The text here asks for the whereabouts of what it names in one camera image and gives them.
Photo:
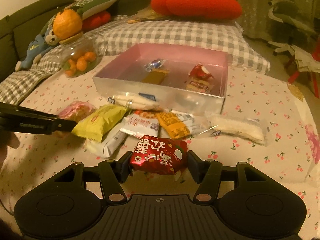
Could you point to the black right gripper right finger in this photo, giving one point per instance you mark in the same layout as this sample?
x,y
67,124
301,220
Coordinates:
x,y
207,174

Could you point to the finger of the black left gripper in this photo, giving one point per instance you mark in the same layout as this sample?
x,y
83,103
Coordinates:
x,y
61,125

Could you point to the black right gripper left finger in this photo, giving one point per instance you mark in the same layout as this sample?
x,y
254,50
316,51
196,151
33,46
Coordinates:
x,y
113,173

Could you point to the pink rice crispy packet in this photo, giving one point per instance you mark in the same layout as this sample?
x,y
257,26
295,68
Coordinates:
x,y
77,111

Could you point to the yellow snack packet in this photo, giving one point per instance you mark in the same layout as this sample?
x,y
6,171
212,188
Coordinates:
x,y
97,124

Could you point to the red round snack packet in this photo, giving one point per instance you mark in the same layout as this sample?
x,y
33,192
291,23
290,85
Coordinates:
x,y
163,156

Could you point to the orange white snack packet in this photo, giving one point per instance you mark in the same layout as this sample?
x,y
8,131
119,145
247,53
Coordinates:
x,y
174,127

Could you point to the white cookie packet red top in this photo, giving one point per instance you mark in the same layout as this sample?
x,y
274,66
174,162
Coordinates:
x,y
140,123

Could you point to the clear packet white roll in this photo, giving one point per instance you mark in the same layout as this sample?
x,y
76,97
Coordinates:
x,y
254,130

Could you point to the silver box pink inside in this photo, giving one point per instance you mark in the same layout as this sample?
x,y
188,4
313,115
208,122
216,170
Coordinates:
x,y
125,73

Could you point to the gold foil snack bar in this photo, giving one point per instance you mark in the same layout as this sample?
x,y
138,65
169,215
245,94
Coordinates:
x,y
156,76

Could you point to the left hand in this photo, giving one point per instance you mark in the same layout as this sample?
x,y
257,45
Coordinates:
x,y
7,139

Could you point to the blue plush toy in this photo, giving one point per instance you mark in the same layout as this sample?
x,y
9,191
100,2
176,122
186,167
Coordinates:
x,y
37,49

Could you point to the glass jar with oranges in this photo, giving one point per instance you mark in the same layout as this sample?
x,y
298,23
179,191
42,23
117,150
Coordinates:
x,y
78,55

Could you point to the clear packet white cake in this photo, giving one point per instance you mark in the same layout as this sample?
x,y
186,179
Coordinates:
x,y
134,101

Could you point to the cherry print bedsheet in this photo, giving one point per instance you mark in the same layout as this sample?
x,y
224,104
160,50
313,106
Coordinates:
x,y
288,156

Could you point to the purple biscuit packet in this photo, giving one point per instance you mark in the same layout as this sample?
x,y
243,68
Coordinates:
x,y
199,86

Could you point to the large orange fruit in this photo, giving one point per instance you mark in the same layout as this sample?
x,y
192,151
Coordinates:
x,y
67,24

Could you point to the red wrapped candy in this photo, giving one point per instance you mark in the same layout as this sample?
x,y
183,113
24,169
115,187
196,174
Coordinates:
x,y
200,72

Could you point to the blue white candy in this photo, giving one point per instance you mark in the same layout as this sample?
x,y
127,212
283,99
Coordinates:
x,y
153,65

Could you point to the green white cushion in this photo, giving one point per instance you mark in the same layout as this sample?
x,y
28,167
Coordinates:
x,y
88,8

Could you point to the grey checked pillow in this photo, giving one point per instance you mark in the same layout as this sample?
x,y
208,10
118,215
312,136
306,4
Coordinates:
x,y
117,36

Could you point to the red plush cushion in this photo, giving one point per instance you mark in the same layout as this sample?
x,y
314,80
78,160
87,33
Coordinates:
x,y
208,9

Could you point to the grey office chair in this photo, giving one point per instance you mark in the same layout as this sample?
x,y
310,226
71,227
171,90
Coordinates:
x,y
295,20

